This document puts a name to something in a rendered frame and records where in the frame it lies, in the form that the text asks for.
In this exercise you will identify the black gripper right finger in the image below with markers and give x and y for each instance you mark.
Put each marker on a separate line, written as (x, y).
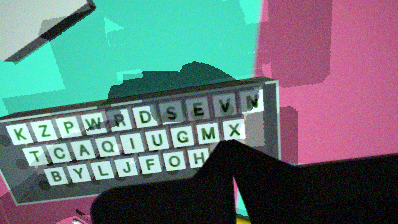
(276, 192)

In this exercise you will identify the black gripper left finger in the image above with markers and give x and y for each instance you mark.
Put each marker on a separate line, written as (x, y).
(206, 198)

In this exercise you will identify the grey letter keyboard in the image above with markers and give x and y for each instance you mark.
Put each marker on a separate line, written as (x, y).
(81, 150)

